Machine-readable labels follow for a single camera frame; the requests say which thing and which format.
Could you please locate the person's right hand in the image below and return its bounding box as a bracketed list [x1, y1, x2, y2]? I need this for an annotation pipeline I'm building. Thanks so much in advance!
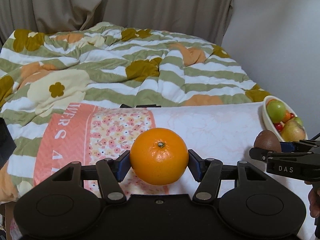
[308, 187, 320, 218]

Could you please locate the large orange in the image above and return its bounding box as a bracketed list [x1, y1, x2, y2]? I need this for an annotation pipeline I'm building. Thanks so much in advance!
[129, 127, 189, 186]

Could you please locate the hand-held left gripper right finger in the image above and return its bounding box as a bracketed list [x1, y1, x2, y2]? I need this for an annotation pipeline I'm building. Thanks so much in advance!
[188, 149, 288, 204]

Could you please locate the green apple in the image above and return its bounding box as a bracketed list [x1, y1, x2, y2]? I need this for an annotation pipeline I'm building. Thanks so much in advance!
[266, 99, 287, 121]

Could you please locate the black flat object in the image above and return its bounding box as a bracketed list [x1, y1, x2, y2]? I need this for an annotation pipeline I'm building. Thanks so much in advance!
[119, 104, 162, 108]

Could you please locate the black box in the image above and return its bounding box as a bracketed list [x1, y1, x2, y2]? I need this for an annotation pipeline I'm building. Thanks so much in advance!
[0, 117, 17, 166]

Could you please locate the green striped floral blanket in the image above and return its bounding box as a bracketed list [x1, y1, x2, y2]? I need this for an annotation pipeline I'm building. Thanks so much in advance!
[0, 21, 273, 205]

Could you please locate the beige curtain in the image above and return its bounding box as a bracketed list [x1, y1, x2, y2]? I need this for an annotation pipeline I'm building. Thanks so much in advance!
[0, 0, 238, 46]

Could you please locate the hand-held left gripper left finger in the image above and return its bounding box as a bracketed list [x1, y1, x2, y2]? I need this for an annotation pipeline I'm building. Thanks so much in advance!
[32, 151, 131, 205]

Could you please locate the pink floral towel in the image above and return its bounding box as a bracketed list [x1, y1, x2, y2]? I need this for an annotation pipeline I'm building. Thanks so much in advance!
[32, 102, 318, 240]

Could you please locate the brown kiwi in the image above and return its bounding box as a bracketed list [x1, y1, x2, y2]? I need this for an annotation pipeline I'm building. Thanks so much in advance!
[253, 130, 282, 153]

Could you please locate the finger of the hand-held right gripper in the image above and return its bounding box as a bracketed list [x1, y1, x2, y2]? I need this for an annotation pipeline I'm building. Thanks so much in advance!
[249, 147, 284, 161]
[279, 139, 320, 153]

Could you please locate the cream bowl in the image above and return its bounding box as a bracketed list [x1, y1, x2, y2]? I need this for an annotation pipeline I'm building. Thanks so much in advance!
[262, 95, 308, 143]

